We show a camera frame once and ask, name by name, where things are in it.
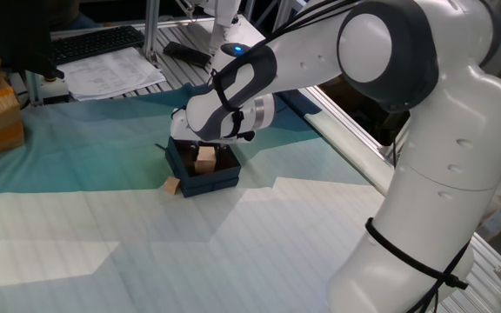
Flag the upright aluminium frame post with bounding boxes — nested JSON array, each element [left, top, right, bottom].
[[143, 0, 161, 62]]

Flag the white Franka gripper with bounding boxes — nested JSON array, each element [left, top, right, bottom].
[[170, 106, 257, 158]]

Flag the white emergency stop box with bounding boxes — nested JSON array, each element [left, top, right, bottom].
[[39, 76, 71, 105]]

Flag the dark blue gift box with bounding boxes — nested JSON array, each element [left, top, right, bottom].
[[154, 137, 243, 199]]

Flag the blue green white tablecloth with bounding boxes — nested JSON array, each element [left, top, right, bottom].
[[0, 82, 393, 313]]

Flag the stack of printed papers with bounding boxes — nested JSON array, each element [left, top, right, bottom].
[[57, 46, 168, 102]]

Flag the aluminium table edge rail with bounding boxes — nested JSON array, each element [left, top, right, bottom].
[[297, 84, 404, 175]]

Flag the small wooden cube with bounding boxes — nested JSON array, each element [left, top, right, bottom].
[[163, 176, 182, 196]]

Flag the black computer monitor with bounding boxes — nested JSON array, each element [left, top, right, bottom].
[[0, 0, 65, 80]]

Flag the large wooden cube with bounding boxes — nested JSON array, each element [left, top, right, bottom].
[[193, 145, 218, 175]]

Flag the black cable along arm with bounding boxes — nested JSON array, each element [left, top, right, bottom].
[[209, 0, 471, 313]]

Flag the black computer keyboard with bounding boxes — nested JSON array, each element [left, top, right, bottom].
[[50, 24, 146, 66]]

